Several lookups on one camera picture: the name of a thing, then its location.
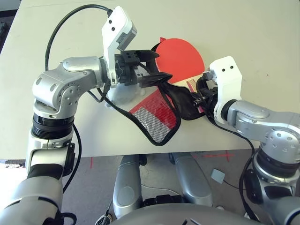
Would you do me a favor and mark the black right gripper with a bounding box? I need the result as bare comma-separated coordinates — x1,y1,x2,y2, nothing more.
192,86,220,115

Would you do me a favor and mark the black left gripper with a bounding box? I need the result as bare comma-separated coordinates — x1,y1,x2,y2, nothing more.
114,49,173,89

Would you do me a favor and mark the silver robot torso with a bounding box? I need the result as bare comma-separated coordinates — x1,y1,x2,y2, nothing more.
114,203,249,225

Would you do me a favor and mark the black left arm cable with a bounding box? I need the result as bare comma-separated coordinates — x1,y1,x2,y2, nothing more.
45,4,113,195

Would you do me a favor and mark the red ping-pong paddle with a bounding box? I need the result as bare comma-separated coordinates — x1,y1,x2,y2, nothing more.
155,38,206,114

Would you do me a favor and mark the black red paddle case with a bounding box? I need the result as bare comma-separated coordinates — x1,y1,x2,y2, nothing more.
103,37,213,146

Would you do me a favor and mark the silver robot right leg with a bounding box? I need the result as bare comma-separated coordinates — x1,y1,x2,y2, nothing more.
168,152,214,207

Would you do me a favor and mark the silver robot left leg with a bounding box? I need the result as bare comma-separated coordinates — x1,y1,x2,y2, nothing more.
112,154,147,213

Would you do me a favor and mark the silver robot leg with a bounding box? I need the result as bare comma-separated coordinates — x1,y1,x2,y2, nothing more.
112,154,147,213
168,152,214,207

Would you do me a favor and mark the thin black floor cable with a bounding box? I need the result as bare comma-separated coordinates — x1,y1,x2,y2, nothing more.
224,180,242,190

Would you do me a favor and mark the black white floor device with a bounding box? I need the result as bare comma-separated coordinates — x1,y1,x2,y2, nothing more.
96,214,113,225

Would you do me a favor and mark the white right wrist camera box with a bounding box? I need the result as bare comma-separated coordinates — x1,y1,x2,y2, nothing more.
208,56,242,125

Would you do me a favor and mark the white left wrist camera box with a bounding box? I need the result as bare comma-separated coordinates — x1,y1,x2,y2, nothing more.
101,6,138,89

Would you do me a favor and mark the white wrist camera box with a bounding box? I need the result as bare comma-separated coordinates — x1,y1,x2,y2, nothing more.
101,6,138,89
208,56,242,125

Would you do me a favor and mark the small grey box on floor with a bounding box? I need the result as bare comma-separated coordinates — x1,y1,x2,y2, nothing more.
210,169,225,183

